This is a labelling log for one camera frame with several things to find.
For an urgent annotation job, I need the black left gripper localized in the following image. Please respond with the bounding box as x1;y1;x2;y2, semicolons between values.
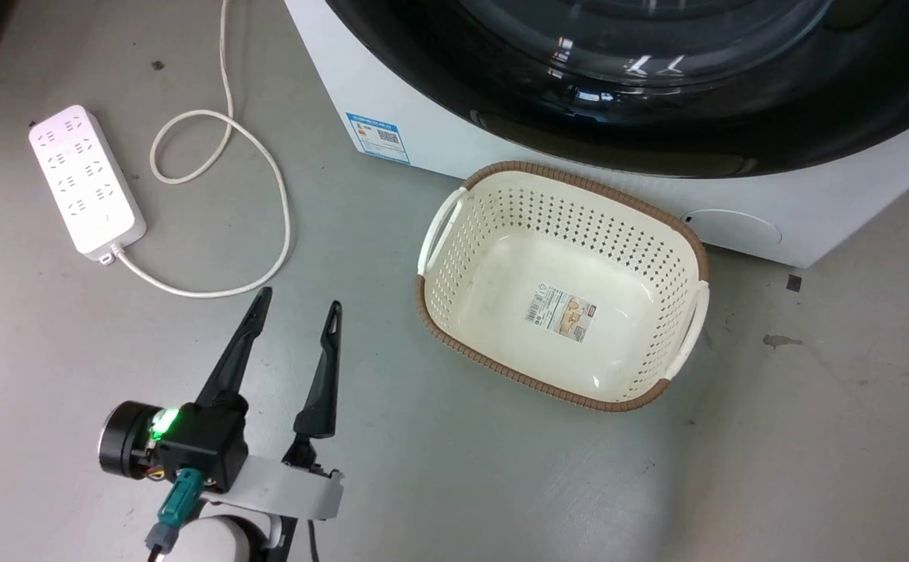
98;286;344;521

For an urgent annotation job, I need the white washing machine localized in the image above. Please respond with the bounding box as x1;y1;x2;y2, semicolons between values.
282;0;909;269

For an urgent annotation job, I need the black round washing machine door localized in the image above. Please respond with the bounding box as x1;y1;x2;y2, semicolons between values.
325;0;909;180

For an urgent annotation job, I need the blue energy label sticker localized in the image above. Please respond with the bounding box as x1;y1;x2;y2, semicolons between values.
345;112;411;165

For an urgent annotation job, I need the cream laundry basket brown rim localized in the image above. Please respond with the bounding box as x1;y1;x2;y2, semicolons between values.
415;161;711;413

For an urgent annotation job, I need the white power strip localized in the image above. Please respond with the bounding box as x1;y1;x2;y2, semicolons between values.
28;105;147;263

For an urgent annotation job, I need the product label sticker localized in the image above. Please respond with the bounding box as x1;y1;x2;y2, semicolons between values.
533;282;596;343

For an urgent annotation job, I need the teal plug black cable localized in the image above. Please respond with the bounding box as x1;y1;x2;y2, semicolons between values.
145;468;206;562

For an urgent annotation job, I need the white power strip cable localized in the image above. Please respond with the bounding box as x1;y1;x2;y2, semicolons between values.
109;0;293;300

